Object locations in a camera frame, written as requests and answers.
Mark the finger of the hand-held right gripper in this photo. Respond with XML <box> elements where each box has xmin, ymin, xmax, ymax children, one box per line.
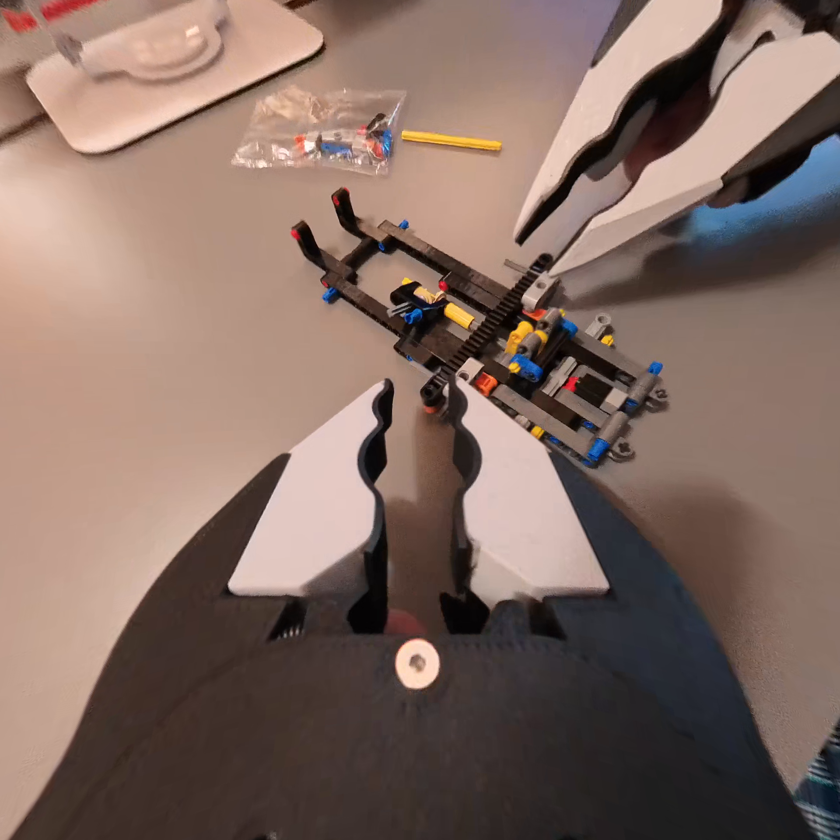
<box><xmin>550</xmin><ymin>29</ymin><xmax>840</xmax><ymax>277</ymax></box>
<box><xmin>514</xmin><ymin>0</ymin><xmax>726</xmax><ymax>247</ymax></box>

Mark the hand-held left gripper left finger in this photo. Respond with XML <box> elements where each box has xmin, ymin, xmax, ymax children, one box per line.
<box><xmin>226</xmin><ymin>378</ymin><xmax>396</xmax><ymax>635</ymax></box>

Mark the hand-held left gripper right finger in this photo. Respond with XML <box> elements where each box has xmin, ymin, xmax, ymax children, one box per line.
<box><xmin>440</xmin><ymin>377</ymin><xmax>613</xmax><ymax>635</ymax></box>

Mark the black lego chassis assembly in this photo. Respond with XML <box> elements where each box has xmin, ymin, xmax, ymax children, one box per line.
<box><xmin>290</xmin><ymin>187</ymin><xmax>670</xmax><ymax>469</ymax></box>

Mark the clear plastic parts bag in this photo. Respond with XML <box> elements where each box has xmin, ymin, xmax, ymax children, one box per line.
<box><xmin>231</xmin><ymin>85</ymin><xmax>408</xmax><ymax>177</ymax></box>

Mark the yellow lego axle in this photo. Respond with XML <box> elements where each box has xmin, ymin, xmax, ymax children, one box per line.
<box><xmin>402</xmin><ymin>130</ymin><xmax>503</xmax><ymax>153</ymax></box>

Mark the white book stand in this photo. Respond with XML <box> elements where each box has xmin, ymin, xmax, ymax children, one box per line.
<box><xmin>25</xmin><ymin>0</ymin><xmax>326</xmax><ymax>156</ymax></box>

